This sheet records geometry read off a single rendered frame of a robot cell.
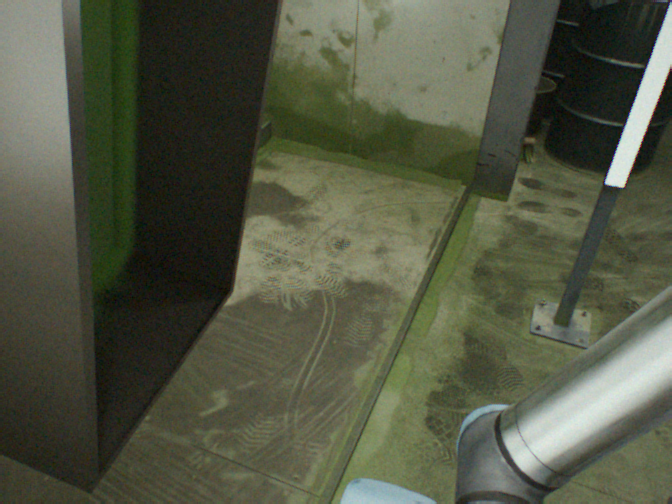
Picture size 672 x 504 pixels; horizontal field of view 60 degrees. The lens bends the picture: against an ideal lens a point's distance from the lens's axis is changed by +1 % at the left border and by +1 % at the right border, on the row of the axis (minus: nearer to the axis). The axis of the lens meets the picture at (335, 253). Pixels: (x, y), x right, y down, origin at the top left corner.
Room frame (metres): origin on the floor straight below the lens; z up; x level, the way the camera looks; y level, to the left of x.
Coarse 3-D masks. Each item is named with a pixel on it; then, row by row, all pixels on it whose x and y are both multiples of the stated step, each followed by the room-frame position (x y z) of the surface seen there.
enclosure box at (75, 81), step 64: (0, 0) 0.55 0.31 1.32; (64, 0) 0.54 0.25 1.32; (128, 0) 1.20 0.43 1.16; (192, 0) 1.17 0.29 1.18; (256, 0) 1.13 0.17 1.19; (0, 64) 0.56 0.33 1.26; (64, 64) 0.54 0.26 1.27; (128, 64) 1.21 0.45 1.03; (192, 64) 1.17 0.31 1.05; (256, 64) 1.13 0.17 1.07; (0, 128) 0.56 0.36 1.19; (64, 128) 0.54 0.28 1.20; (128, 128) 1.22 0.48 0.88; (192, 128) 1.18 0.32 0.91; (256, 128) 1.13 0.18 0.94; (0, 192) 0.57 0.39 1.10; (64, 192) 0.55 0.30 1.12; (128, 192) 1.23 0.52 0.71; (192, 192) 1.18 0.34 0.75; (0, 256) 0.58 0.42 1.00; (64, 256) 0.56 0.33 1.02; (128, 256) 1.21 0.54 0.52; (192, 256) 1.19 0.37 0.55; (0, 320) 0.59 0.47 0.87; (64, 320) 0.56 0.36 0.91; (128, 320) 1.00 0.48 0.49; (192, 320) 1.03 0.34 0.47; (0, 384) 0.61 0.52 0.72; (64, 384) 0.57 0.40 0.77; (128, 384) 0.82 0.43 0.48; (0, 448) 0.63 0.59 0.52; (64, 448) 0.59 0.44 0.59
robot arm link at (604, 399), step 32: (640, 320) 0.37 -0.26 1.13; (608, 352) 0.36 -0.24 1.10; (640, 352) 0.35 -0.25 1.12; (544, 384) 0.39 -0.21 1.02; (576, 384) 0.36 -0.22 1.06; (608, 384) 0.34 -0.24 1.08; (640, 384) 0.33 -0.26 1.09; (480, 416) 0.42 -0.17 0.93; (512, 416) 0.38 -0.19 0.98; (544, 416) 0.36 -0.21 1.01; (576, 416) 0.34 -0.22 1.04; (608, 416) 0.33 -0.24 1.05; (640, 416) 0.32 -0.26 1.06; (480, 448) 0.38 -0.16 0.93; (512, 448) 0.36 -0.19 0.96; (544, 448) 0.34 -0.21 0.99; (576, 448) 0.33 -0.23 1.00; (608, 448) 0.33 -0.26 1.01; (480, 480) 0.34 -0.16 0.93; (512, 480) 0.34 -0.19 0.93; (544, 480) 0.33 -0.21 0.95
